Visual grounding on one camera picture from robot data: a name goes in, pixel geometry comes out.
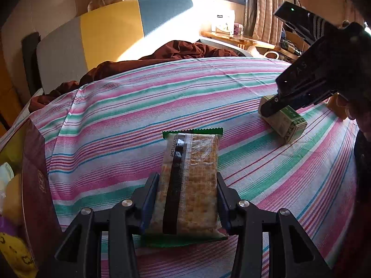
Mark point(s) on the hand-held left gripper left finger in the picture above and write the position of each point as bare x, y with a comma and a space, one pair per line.
150, 205

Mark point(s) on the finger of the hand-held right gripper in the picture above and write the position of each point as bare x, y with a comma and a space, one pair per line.
272, 104

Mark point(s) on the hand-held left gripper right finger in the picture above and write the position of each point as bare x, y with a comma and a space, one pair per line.
223, 205

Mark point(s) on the small green box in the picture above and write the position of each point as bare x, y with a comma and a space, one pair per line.
289, 124

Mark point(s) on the green-edged cracker packet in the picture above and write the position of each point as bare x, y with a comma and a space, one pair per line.
200, 179

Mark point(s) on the maroon and gold tin box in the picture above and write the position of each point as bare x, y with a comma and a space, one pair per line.
37, 179

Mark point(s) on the yellow sponge cake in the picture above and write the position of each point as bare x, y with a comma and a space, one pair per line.
13, 199
336, 108

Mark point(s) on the yellow printed packet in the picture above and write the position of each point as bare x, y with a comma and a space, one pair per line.
14, 254

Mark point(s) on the white and blue roll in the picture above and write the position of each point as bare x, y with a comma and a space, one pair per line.
5, 176

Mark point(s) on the person's right hand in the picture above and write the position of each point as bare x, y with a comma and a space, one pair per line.
349, 105

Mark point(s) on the cardboard box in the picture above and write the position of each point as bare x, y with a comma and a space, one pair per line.
294, 40

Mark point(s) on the wooden shelf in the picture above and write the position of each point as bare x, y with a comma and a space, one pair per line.
232, 38

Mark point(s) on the white box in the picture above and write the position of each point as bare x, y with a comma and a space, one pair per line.
223, 21

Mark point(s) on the dark red duvet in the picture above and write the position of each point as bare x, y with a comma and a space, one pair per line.
174, 52

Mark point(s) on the grey yellow blue headboard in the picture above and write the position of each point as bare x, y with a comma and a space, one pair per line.
110, 34

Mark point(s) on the wooden wardrobe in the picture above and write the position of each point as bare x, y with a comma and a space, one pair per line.
8, 98

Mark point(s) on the black foam roll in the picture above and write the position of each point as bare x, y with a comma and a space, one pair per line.
30, 63

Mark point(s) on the grey padded bed rail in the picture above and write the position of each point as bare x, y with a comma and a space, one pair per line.
226, 47

